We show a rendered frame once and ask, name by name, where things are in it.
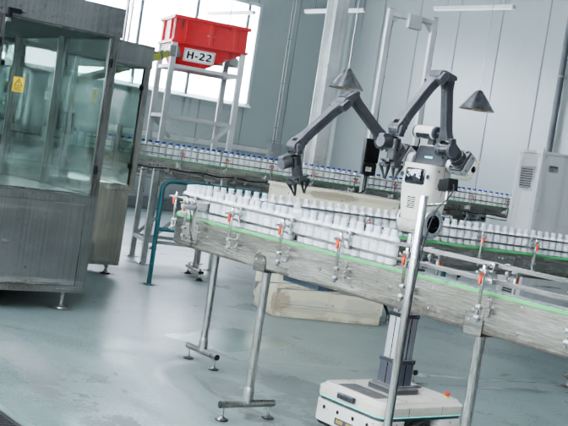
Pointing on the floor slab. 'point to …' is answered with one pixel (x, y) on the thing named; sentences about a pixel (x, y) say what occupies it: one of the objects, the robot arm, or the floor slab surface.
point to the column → (335, 19)
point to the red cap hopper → (232, 44)
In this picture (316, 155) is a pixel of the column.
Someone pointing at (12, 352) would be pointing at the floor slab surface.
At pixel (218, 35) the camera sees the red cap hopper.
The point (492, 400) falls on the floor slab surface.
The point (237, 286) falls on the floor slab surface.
